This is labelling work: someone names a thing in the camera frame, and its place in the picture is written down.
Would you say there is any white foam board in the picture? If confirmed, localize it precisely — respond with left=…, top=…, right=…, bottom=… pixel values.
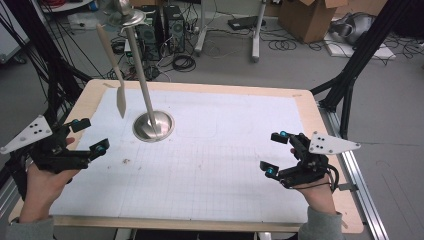
left=323, top=41, right=398, bottom=61

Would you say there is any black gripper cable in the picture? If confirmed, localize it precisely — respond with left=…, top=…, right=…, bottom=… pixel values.
left=328, top=164, right=341, bottom=193

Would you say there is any person's left hand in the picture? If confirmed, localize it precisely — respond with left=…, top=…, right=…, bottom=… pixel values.
left=22, top=164, right=81, bottom=209

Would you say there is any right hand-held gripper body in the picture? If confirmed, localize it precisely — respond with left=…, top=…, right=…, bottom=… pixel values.
left=278, top=130, right=362, bottom=189

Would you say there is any coiled black cable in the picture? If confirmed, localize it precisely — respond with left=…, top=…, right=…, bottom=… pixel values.
left=172, top=54, right=197, bottom=73
left=268, top=39, right=298, bottom=52

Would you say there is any white grid mat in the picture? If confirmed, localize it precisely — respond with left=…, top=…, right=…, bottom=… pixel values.
left=49, top=88, right=309, bottom=224

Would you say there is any person's right hand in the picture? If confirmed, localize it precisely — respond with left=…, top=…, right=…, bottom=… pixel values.
left=293, top=181, right=338, bottom=214

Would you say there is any black computer tower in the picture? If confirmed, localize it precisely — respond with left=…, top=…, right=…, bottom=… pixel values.
left=134, top=6, right=164, bottom=61
left=163, top=4, right=186, bottom=54

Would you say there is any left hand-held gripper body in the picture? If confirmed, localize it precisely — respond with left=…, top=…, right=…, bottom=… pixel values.
left=0, top=114, right=93, bottom=174

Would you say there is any black aluminium frame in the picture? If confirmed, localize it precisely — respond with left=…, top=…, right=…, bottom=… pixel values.
left=0, top=0, right=91, bottom=201
left=309, top=0, right=414, bottom=139

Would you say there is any silver metal rail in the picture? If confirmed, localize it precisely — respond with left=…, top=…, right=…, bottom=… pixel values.
left=319, top=106, right=389, bottom=240

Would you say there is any beige handled knife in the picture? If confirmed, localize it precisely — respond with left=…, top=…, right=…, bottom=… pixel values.
left=96, top=23, right=127, bottom=120

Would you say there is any wooden desk with white legs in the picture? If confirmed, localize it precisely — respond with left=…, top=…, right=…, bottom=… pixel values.
left=194, top=0, right=268, bottom=63

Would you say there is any metal stand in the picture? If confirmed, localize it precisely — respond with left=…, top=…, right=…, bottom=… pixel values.
left=108, top=0, right=175, bottom=143

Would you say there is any large open cardboard box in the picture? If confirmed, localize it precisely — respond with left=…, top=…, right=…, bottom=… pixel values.
left=277, top=0, right=349, bottom=44

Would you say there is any black flat device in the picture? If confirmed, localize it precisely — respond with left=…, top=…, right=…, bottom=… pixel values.
left=227, top=15, right=267, bottom=30

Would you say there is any grey rounded device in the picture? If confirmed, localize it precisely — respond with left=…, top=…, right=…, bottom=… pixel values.
left=329, top=12, right=374, bottom=46

